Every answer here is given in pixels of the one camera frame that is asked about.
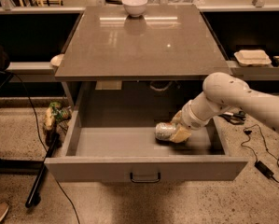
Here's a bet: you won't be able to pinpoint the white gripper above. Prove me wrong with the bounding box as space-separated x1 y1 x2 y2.
170 100 213 143

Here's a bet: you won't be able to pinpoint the silver green 7up can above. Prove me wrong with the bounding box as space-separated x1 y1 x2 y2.
155 122 176 141

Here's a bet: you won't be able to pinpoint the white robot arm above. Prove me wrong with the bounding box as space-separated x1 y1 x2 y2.
172 72 279 134

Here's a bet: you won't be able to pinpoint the grey cabinet with counter top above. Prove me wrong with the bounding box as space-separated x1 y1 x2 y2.
55 5 230 110

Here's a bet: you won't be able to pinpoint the grey open top drawer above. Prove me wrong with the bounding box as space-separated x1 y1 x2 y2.
45 82 247 182

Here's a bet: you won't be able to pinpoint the white marker pen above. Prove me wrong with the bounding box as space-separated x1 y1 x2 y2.
223 112 234 116

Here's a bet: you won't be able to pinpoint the black scissors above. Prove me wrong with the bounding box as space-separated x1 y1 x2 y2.
220 110 246 125

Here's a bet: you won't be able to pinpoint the white foam takeout container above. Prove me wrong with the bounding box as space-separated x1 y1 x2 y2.
234 49 272 66

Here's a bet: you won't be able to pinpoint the yellow tape measure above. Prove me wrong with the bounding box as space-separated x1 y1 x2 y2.
272 56 279 67

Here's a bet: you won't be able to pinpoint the black metal stand leg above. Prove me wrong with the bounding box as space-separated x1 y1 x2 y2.
25 133 59 208

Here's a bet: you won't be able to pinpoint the colourful snack bag pile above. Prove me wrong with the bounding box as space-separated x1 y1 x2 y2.
43 102 72 146

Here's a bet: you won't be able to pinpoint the white ceramic bowl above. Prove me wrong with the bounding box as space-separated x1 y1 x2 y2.
122 0 147 17

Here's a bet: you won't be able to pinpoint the white plate at cabinet side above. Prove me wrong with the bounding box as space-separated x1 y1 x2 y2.
50 54 63 67

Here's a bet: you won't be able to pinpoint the black drawer handle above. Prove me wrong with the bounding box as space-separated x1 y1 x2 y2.
130 173 161 184

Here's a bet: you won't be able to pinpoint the black floor cable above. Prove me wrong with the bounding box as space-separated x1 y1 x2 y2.
11 72 81 224

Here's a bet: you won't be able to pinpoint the grey metal shelf rail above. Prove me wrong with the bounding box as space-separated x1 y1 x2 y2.
7 62 56 82

